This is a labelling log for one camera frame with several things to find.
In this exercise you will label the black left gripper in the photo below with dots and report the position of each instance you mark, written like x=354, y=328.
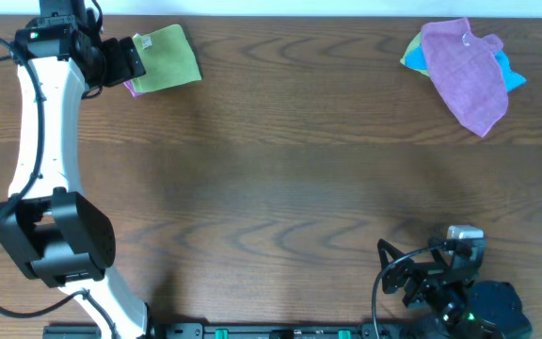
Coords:
x=123, y=61

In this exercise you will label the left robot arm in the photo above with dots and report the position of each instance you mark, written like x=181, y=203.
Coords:
x=50, y=230

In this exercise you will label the green cloth under pile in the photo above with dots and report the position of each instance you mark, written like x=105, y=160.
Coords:
x=413, y=57

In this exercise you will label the light green cloth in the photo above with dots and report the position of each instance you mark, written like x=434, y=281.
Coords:
x=169, y=60

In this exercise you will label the folded purple cloth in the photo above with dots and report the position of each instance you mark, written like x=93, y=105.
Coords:
x=130, y=84

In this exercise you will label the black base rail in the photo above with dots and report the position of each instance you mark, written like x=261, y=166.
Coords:
x=199, y=331

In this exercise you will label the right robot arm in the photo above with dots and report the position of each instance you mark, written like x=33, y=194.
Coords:
x=494, y=309

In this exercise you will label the blue cloth in pile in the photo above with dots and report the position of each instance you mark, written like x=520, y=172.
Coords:
x=512, y=80

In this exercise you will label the purple cloth in pile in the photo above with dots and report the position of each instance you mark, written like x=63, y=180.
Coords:
x=465, y=73

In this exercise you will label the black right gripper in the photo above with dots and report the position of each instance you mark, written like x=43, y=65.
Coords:
x=427, y=276

